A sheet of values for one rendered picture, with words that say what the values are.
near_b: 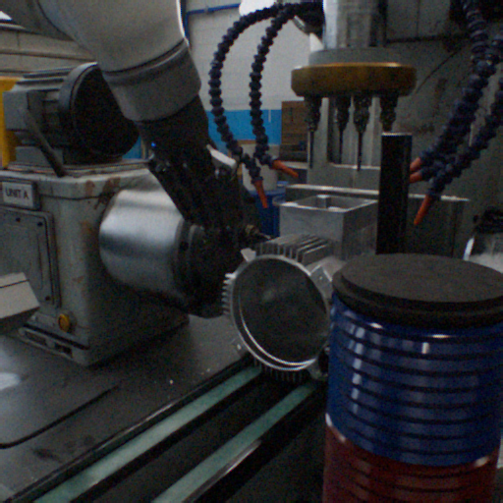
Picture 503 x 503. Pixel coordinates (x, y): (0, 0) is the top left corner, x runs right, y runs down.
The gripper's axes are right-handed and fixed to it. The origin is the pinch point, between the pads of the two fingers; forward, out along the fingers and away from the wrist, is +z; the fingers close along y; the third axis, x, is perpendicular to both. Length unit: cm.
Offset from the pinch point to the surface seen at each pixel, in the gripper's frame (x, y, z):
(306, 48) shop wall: -514, 297, 189
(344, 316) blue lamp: 28, -34, -28
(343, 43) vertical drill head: -28.7, -6.6, -13.4
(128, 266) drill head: -1.2, 26.0, 10.5
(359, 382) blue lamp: 29, -35, -26
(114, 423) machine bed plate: 19.4, 18.9, 24.0
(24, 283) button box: 17.9, 15.9, -6.8
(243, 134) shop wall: -467, 394, 280
